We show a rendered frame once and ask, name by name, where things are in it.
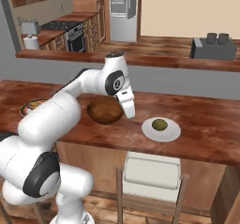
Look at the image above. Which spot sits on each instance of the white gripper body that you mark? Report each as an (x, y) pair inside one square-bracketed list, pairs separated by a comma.
[(127, 104)]

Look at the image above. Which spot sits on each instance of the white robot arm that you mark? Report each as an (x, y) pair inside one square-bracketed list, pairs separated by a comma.
[(47, 121)]

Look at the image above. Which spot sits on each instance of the brown wooden bowl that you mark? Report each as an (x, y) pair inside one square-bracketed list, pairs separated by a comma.
[(104, 110)]

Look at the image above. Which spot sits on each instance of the brown-green potato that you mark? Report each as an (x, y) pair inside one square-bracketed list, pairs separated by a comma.
[(159, 124)]

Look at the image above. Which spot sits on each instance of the silver fridge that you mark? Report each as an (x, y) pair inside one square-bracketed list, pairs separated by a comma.
[(123, 12)]

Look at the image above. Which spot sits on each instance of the chicken drumstick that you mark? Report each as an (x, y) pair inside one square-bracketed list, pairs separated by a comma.
[(33, 104)]

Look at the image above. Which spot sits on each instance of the white round plate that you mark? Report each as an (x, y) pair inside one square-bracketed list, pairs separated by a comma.
[(170, 133)]

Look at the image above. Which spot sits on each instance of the wooden chair with cream cushion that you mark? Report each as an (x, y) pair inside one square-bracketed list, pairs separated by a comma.
[(153, 177)]

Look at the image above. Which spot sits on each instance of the wooden base cupboards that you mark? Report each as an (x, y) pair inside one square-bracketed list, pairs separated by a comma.
[(93, 31)]

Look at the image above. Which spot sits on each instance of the silver oven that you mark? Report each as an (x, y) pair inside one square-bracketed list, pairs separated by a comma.
[(76, 39)]

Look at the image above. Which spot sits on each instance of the grey toaster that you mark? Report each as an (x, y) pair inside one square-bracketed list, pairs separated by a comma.
[(213, 47)]

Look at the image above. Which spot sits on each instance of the dark rimmed plate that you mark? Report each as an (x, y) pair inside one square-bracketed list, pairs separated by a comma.
[(24, 109)]

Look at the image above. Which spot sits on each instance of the black hob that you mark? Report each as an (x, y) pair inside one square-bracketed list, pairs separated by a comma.
[(59, 25)]

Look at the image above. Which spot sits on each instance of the white paper towel roll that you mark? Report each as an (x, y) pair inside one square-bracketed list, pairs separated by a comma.
[(30, 42)]

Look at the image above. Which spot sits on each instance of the silver small appliance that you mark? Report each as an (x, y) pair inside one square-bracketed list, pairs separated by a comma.
[(29, 26)]

